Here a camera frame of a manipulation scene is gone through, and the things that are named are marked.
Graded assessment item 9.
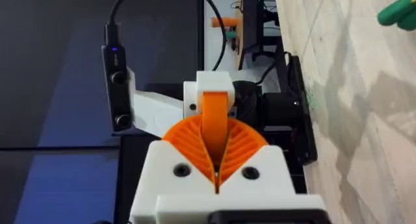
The dark partition panel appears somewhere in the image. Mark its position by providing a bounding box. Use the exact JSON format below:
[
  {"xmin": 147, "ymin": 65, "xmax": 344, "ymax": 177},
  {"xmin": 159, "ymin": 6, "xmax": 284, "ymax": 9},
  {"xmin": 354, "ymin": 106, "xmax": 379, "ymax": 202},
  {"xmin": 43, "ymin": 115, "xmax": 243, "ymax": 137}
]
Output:
[{"xmin": 0, "ymin": 0, "xmax": 206, "ymax": 224}]

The black hanging cable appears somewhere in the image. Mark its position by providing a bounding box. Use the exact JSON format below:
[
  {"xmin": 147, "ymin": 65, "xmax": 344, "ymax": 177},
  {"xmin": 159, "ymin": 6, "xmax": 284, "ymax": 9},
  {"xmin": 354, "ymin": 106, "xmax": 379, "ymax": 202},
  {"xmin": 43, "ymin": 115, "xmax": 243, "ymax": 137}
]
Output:
[{"xmin": 203, "ymin": 0, "xmax": 228, "ymax": 71}]

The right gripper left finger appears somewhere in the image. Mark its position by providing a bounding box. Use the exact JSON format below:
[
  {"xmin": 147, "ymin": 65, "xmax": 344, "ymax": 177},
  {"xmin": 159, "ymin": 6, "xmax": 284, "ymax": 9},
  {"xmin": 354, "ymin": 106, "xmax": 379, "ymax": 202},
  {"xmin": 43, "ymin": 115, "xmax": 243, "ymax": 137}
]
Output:
[{"xmin": 129, "ymin": 114, "xmax": 218, "ymax": 224}]

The black camera cable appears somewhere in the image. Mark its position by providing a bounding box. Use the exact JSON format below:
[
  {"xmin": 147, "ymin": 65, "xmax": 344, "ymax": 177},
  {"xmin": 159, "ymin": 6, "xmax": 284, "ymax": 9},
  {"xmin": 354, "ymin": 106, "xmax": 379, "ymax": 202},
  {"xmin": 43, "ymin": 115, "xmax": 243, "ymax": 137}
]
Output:
[{"xmin": 103, "ymin": 0, "xmax": 135, "ymax": 47}]

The black flat wrist plate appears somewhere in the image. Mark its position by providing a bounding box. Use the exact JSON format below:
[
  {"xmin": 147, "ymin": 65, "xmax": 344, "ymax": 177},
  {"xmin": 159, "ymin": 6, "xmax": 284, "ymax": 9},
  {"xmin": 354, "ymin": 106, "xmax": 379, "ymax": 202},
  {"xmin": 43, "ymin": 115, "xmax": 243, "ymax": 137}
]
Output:
[{"xmin": 287, "ymin": 55, "xmax": 319, "ymax": 166}]

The green toy vegetable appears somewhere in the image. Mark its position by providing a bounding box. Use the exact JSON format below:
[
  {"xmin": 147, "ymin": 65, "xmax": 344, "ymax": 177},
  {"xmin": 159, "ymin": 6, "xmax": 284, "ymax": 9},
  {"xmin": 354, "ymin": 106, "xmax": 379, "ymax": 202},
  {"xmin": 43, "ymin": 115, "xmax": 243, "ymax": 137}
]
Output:
[{"xmin": 376, "ymin": 0, "xmax": 416, "ymax": 32}]

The orange cylinder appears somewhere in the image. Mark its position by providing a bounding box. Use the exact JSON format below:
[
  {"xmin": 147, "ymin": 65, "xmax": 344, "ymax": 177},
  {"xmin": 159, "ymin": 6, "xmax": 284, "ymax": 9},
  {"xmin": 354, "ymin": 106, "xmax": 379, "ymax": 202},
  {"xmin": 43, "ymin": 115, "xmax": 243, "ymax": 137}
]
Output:
[{"xmin": 210, "ymin": 17, "xmax": 242, "ymax": 29}]

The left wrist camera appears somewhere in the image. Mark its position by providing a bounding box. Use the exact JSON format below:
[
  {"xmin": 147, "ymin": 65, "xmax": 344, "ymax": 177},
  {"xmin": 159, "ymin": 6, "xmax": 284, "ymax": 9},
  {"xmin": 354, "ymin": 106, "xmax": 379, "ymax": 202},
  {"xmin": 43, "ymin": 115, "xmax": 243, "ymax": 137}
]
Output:
[{"xmin": 101, "ymin": 44, "xmax": 135, "ymax": 133}]

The black monitor stand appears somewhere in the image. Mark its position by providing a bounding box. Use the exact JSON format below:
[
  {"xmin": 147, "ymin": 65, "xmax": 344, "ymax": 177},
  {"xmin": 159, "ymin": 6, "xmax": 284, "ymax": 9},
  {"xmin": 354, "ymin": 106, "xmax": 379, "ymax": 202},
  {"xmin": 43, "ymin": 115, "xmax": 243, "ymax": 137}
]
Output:
[{"xmin": 241, "ymin": 0, "xmax": 283, "ymax": 61}]

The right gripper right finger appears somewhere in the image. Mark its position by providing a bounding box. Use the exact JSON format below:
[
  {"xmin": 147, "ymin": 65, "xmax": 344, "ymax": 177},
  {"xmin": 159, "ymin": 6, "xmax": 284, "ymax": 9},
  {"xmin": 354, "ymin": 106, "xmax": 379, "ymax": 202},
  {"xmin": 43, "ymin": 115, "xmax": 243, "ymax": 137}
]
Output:
[{"xmin": 217, "ymin": 117, "xmax": 297, "ymax": 195}]

